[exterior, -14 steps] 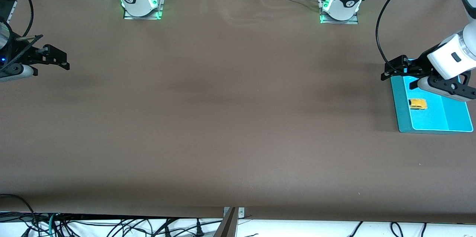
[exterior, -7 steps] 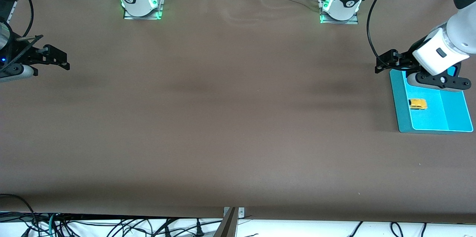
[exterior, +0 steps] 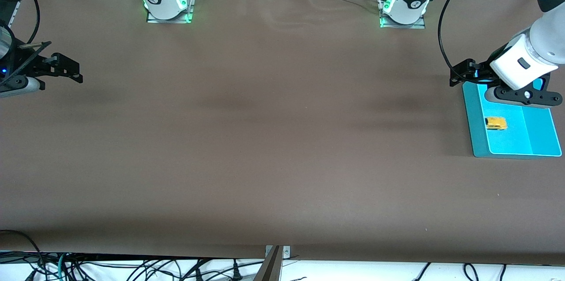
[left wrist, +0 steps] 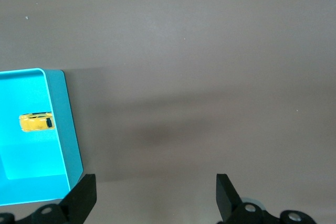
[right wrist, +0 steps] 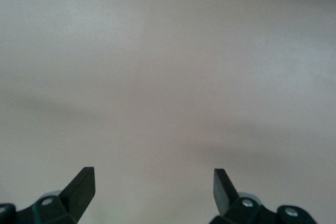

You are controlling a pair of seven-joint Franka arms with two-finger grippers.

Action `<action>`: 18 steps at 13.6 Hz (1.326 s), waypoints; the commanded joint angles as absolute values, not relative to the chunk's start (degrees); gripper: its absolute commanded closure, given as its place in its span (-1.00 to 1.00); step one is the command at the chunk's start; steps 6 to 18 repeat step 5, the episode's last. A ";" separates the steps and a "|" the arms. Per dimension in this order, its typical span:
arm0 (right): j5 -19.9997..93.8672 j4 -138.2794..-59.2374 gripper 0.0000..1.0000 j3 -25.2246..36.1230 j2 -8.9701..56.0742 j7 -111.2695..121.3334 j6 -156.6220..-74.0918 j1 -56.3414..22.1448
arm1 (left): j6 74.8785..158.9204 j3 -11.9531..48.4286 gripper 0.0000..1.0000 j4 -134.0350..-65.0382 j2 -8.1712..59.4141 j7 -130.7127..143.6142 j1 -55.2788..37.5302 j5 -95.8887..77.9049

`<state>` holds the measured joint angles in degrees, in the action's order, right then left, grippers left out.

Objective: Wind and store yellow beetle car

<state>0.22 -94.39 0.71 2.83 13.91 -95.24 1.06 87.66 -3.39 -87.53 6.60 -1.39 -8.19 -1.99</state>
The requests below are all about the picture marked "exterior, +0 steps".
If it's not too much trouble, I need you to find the yellow toy beetle car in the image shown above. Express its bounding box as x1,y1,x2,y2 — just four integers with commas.
485,116,508,131

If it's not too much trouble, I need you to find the turquoise plastic bin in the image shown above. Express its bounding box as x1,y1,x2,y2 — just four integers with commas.
462,79,562,158

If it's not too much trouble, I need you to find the dark table support strut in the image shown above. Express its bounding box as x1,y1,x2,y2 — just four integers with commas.
253,246,283,281

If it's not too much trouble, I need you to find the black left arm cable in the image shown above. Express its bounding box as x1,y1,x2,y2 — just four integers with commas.
437,0,491,72

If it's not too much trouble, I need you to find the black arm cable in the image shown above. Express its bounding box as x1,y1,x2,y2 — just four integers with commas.
27,0,41,45
437,0,491,72

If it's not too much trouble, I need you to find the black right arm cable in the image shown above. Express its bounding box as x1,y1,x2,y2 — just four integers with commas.
27,0,41,45

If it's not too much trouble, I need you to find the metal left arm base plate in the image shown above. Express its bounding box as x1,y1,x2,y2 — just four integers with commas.
378,0,426,30

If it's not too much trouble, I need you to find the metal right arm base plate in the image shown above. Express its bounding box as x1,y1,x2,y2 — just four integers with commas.
146,0,195,24

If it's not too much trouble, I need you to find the black looped floor cable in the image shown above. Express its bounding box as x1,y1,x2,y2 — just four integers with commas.
0,229,45,281

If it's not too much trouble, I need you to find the teal cable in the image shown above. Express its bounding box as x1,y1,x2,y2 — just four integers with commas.
56,252,68,281

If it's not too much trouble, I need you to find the small metal edge bracket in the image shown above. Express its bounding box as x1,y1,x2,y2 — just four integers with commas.
265,245,292,259

